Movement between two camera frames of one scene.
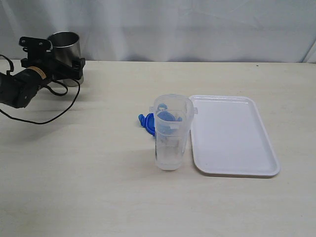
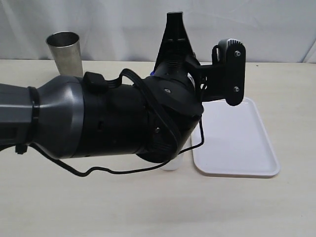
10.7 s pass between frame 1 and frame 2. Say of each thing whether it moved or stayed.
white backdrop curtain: stayed
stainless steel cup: stayed
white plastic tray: stayed
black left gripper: moved
